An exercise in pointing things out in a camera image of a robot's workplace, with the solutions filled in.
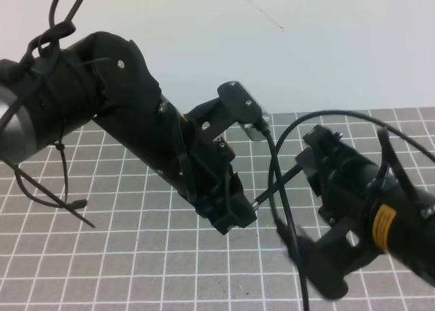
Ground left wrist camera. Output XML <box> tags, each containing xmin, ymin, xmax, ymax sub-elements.
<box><xmin>217</xmin><ymin>81</ymin><xmax>271</xmax><ymax>141</ymax></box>

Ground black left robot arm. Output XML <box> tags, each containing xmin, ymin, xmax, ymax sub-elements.
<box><xmin>1</xmin><ymin>32</ymin><xmax>262</xmax><ymax>234</ymax></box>

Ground black camera cable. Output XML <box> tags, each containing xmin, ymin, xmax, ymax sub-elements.
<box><xmin>258</xmin><ymin>120</ymin><xmax>311</xmax><ymax>311</ymax></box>
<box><xmin>268</xmin><ymin>109</ymin><xmax>435</xmax><ymax>223</ymax></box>

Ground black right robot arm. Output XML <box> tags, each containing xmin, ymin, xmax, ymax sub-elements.
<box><xmin>296</xmin><ymin>126</ymin><xmax>434</xmax><ymax>300</ymax></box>

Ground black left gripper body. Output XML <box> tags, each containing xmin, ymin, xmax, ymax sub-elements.
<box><xmin>176</xmin><ymin>117</ymin><xmax>257</xmax><ymax>235</ymax></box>

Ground grey grid tablecloth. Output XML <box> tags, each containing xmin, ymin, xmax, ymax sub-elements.
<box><xmin>1</xmin><ymin>115</ymin><xmax>434</xmax><ymax>310</ymax></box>

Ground black left camera cable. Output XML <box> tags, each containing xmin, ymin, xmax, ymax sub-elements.
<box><xmin>258</xmin><ymin>120</ymin><xmax>311</xmax><ymax>311</ymax></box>

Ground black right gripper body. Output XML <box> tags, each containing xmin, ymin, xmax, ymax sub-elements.
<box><xmin>293</xmin><ymin>125</ymin><xmax>384</xmax><ymax>299</ymax></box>

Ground black right camera cable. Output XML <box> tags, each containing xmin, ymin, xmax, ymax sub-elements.
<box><xmin>268</xmin><ymin>109</ymin><xmax>435</xmax><ymax>223</ymax></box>

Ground black pen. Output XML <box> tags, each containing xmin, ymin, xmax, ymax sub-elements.
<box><xmin>251</xmin><ymin>165</ymin><xmax>302</xmax><ymax>211</ymax></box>

